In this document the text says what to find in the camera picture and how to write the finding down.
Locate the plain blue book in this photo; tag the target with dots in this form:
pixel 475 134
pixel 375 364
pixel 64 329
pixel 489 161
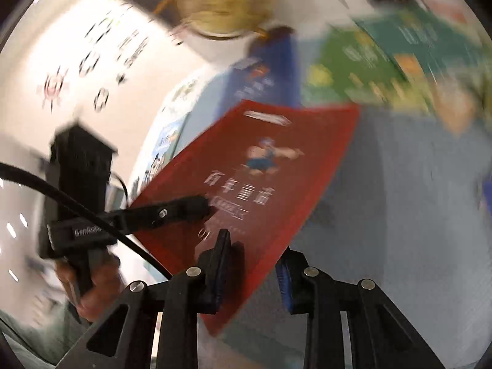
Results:
pixel 269 77

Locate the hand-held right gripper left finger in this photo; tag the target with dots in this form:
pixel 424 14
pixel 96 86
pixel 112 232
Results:
pixel 221 273

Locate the dark teal floral book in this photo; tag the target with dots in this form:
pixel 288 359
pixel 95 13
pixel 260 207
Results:
pixel 422 34

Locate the person's left hand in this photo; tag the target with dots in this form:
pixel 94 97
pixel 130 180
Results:
pixel 107 284

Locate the light blue cartoon figures book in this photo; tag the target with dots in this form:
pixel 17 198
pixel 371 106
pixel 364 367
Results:
pixel 165 142

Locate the black lettering wall sticker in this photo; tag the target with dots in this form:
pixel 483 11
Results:
pixel 132 50

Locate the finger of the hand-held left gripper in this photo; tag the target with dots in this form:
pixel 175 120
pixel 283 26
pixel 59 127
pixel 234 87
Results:
pixel 165 212

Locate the light blue textured mat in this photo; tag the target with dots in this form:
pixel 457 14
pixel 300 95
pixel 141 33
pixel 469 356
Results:
pixel 384 219

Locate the mid green floral book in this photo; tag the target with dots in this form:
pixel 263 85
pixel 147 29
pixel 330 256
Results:
pixel 346 61

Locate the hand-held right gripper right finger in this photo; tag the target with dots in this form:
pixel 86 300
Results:
pixel 286 288

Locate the dark red book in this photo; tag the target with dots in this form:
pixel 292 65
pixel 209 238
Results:
pixel 269 184

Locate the person's left forearm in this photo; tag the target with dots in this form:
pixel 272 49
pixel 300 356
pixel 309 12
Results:
pixel 46 338

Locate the yellow antique globe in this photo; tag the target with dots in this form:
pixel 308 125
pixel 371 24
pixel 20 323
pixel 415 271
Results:
pixel 223 11

